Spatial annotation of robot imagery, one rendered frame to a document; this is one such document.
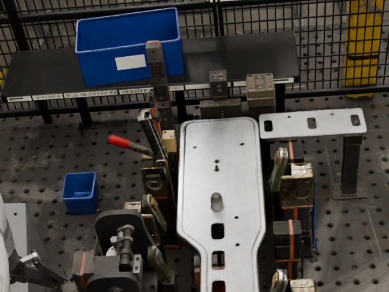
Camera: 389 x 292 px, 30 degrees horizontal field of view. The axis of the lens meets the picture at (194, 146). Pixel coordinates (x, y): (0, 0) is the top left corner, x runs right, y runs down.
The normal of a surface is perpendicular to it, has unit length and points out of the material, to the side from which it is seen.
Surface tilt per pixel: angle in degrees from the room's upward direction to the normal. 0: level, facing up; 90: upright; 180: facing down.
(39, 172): 0
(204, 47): 0
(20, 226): 45
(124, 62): 90
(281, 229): 0
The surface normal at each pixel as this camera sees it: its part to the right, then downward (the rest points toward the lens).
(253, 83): -0.10, -0.70
